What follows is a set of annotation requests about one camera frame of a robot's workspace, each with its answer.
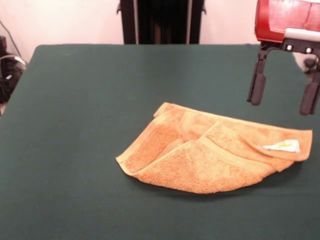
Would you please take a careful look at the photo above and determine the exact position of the orange terry towel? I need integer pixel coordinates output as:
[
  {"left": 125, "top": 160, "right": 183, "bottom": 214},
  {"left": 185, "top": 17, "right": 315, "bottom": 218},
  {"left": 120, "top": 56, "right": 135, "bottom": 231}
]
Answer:
[{"left": 115, "top": 101, "right": 314, "bottom": 195}]

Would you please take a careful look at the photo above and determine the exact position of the dark green table cloth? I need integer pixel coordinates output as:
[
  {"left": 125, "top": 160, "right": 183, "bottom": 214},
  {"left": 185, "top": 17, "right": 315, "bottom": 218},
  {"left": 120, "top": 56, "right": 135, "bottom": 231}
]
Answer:
[{"left": 0, "top": 44, "right": 320, "bottom": 240}]

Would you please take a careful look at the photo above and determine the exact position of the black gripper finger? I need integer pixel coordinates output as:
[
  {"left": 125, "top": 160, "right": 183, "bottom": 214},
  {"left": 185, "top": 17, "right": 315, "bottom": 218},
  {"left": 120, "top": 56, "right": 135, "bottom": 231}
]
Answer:
[{"left": 299, "top": 53, "right": 320, "bottom": 116}]

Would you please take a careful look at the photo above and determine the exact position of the black office chair base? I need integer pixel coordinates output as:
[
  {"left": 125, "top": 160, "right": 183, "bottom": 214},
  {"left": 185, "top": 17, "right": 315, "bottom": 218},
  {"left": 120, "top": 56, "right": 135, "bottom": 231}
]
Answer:
[
  {"left": 303, "top": 58, "right": 316, "bottom": 75},
  {"left": 0, "top": 52, "right": 27, "bottom": 104}
]

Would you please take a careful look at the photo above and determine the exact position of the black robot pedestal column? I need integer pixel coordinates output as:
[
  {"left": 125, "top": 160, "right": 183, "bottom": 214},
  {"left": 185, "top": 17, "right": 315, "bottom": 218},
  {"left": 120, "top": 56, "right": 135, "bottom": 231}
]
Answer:
[{"left": 116, "top": 0, "right": 207, "bottom": 45}]

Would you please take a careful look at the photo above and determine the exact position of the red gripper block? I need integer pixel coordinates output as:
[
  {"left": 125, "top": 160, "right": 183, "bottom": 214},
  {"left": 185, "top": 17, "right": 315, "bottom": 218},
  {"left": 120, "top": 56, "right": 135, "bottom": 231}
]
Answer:
[{"left": 246, "top": 0, "right": 320, "bottom": 107}]

